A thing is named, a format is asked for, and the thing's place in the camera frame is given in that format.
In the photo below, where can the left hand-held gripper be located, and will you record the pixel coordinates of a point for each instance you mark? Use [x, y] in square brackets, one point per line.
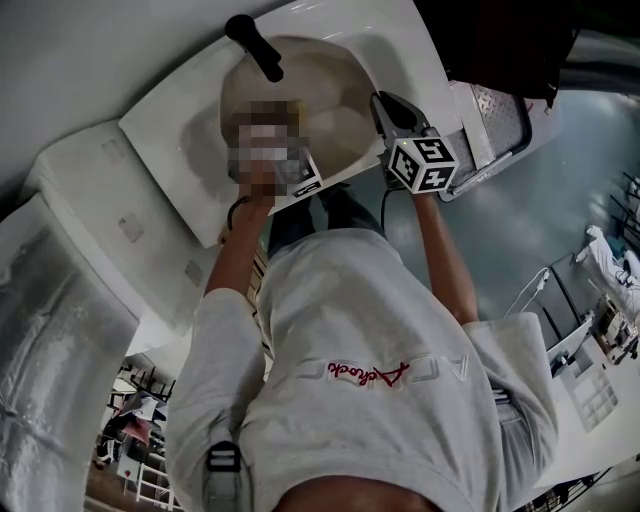
[309, 187]

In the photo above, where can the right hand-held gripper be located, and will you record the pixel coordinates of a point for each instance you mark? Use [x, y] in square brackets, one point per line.
[425, 165]

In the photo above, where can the person's left forearm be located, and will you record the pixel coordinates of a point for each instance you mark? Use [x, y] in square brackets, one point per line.
[235, 260]

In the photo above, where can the person's right forearm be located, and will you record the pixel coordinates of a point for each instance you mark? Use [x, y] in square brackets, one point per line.
[445, 260]

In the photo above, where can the person's blue jeans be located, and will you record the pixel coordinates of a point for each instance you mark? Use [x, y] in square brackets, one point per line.
[350, 210]

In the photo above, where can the black wrist band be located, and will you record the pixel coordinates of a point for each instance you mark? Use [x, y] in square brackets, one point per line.
[232, 215]

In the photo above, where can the metal step platform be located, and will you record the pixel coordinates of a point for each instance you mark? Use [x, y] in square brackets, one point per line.
[500, 115]

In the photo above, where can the wooden slat board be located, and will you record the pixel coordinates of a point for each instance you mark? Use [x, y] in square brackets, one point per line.
[257, 290]

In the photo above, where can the black faucet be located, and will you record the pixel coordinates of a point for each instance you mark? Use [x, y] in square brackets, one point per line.
[257, 50]

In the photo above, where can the white sink basin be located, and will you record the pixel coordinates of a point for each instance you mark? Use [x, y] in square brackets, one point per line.
[165, 150]

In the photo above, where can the white stepped platform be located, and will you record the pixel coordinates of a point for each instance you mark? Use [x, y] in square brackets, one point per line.
[90, 200]

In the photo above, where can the person in white coat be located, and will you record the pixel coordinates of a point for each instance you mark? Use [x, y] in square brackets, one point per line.
[350, 425]

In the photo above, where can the silver foil sheet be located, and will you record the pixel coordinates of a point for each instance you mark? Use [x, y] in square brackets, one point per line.
[50, 375]

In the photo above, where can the white compartment tray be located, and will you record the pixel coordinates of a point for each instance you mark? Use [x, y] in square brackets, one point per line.
[592, 400]

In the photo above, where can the white desk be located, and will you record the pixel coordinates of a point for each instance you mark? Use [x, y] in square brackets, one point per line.
[570, 450]

